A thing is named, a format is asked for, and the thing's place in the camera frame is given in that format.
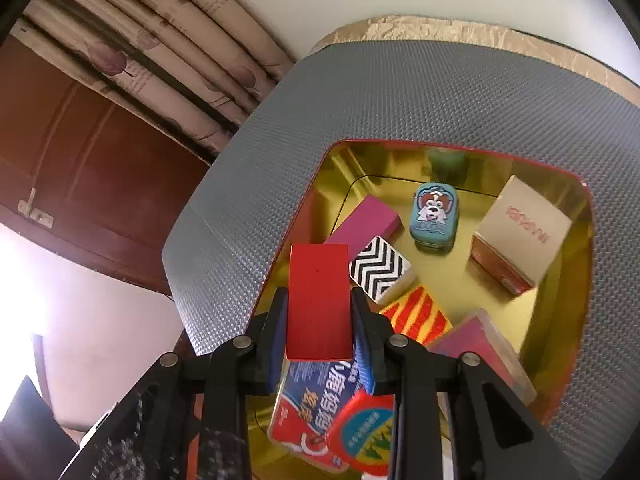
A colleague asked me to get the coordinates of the red tin box gold inside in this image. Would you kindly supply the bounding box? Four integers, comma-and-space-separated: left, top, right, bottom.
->
247, 139, 598, 480

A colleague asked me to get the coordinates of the beige leaf print curtain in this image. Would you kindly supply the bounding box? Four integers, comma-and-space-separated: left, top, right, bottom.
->
10, 0, 297, 160

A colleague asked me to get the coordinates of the teal dog print tin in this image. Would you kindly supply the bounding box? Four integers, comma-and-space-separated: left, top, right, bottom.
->
410, 182, 459, 256

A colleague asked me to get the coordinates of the beige pink cube box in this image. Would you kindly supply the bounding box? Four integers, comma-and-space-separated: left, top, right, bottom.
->
467, 175, 574, 297

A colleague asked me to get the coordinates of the magenta wooden block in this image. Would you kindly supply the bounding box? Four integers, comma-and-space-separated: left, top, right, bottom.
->
324, 195, 404, 257

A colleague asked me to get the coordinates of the red blue box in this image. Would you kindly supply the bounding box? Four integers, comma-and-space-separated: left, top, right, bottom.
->
267, 357, 362, 474

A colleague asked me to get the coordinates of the clear pink plastic box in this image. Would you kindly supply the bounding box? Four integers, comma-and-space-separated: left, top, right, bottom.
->
425, 308, 537, 407

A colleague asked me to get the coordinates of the black white zigzag box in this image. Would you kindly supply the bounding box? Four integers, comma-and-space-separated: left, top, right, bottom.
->
348, 235, 419, 307

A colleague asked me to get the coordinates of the dark flat object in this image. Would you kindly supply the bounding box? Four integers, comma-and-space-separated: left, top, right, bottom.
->
0, 375, 81, 480

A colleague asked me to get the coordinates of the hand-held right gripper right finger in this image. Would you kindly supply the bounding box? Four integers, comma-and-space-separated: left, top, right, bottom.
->
348, 287, 581, 480

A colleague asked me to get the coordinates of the red wooden block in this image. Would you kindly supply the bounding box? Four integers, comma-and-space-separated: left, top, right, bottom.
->
285, 243, 354, 362

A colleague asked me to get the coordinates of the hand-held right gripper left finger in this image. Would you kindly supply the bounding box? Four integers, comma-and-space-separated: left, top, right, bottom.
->
60, 287, 291, 480

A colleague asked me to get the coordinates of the red round label packet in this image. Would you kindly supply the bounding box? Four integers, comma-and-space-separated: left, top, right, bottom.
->
327, 392, 397, 477

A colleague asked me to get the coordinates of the orange yellow striped box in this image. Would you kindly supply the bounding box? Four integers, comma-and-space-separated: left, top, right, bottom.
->
378, 285, 454, 347

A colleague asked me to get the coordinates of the brown wooden door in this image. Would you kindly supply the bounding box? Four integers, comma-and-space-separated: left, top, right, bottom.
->
0, 35, 212, 297

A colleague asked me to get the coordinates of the metal door latch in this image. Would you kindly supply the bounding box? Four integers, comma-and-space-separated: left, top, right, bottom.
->
17, 187, 54, 224

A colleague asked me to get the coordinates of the grey textured mat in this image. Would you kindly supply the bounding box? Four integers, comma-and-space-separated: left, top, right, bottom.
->
162, 42, 640, 480

